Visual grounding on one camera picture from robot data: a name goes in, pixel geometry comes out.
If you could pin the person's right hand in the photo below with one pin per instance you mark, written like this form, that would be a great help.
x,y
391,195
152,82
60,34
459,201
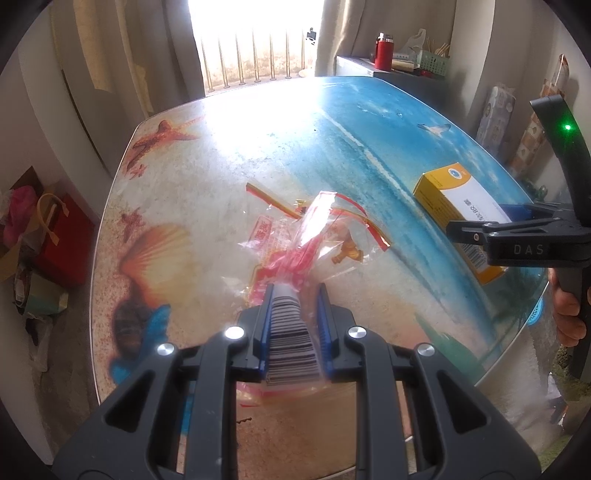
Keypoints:
x,y
565,318

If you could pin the green shaggy mat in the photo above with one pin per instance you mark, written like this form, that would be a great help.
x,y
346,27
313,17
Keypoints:
x,y
565,369

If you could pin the patterned rolled mat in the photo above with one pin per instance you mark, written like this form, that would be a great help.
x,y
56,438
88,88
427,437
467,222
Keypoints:
x,y
531,143

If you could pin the red thermos bottle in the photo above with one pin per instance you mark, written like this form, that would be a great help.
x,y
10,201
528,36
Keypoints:
x,y
383,53

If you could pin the white plastic bag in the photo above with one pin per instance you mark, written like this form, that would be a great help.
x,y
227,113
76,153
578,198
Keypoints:
x,y
415,41

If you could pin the green plastic basket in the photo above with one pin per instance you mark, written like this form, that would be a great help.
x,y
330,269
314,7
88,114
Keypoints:
x,y
435,64

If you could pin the black clip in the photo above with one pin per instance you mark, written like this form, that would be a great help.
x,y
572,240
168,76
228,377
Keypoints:
x,y
311,37

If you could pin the blue mesh wastebasket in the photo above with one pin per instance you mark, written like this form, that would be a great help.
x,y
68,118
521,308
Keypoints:
x,y
535,314

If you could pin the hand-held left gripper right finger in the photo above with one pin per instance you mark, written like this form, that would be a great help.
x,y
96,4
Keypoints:
x,y
325,327

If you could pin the red gift bag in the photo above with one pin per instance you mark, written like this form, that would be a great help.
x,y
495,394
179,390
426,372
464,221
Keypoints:
x,y
64,244

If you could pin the grey cabinet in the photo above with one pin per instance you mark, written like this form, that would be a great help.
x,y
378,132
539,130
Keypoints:
x,y
364,69

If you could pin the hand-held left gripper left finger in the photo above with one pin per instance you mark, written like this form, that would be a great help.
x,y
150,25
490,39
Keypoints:
x,y
264,327

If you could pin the yellow cardboard box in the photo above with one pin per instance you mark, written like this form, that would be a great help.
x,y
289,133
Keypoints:
x,y
455,198

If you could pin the clear red-printed plastic bag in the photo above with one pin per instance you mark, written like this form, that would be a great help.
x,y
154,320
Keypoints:
x,y
318,240

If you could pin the metal window railing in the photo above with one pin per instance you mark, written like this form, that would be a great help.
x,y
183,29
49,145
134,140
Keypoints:
x,y
254,60

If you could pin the pink plastic bag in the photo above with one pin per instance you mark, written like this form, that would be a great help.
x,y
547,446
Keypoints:
x,y
21,214

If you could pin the teal paper bag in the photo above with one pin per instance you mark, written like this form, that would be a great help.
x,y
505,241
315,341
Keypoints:
x,y
46,295

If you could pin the toilet paper pack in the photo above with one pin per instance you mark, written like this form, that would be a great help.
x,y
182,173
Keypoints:
x,y
495,115

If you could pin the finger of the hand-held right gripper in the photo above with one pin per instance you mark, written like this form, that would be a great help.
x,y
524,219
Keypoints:
x,y
513,212
468,232

